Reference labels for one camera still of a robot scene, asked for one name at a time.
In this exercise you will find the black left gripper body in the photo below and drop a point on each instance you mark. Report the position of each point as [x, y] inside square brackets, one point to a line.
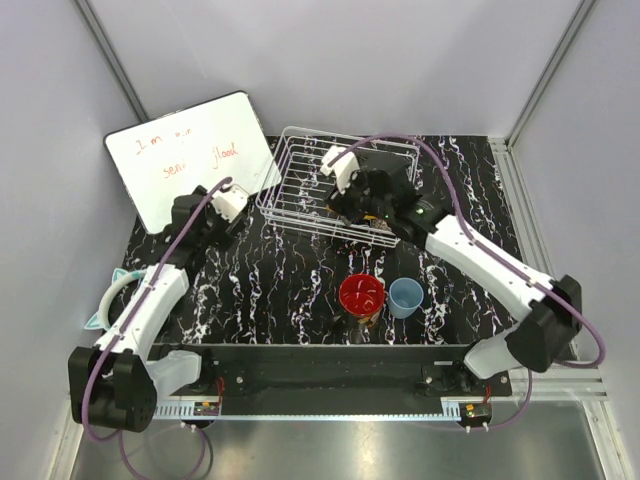
[214, 234]

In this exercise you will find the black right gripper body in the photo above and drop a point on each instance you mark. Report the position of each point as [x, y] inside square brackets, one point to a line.
[357, 201]

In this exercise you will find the white wire dish rack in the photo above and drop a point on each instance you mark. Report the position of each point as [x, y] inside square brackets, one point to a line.
[295, 190]

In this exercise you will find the beige red patterned bowl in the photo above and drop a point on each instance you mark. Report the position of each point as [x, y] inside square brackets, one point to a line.
[380, 225]

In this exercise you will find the black floral square plate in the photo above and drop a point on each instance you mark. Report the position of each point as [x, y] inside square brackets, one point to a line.
[387, 161]

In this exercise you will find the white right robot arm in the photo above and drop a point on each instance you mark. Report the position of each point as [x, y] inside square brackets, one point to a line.
[544, 327]

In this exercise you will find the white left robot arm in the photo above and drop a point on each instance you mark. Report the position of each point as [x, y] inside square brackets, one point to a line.
[114, 384]

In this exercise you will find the black marble mat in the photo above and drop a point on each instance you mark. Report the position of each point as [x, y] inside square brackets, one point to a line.
[280, 286]

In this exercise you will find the white whiteboard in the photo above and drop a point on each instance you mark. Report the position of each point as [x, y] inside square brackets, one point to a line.
[198, 146]

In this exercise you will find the light blue plastic cup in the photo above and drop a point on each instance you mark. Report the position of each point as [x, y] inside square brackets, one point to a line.
[405, 296]

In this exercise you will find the teal cat ear headphones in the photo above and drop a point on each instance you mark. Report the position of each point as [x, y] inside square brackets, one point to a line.
[119, 280]

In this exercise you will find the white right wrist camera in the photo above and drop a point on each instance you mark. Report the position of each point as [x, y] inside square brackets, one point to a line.
[342, 169]

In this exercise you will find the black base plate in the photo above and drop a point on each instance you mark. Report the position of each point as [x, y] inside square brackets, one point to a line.
[337, 380]

